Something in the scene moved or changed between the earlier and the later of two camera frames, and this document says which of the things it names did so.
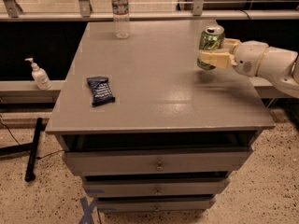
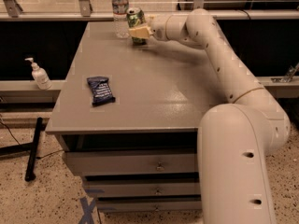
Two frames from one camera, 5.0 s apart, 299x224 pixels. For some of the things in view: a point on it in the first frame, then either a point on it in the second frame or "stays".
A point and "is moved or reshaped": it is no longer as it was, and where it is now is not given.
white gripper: (249, 58) → (158, 27)
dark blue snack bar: (101, 92) stays
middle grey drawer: (208, 187) stays
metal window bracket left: (9, 0) stays
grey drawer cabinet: (144, 126) stays
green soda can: (211, 38) is moved or reshaped
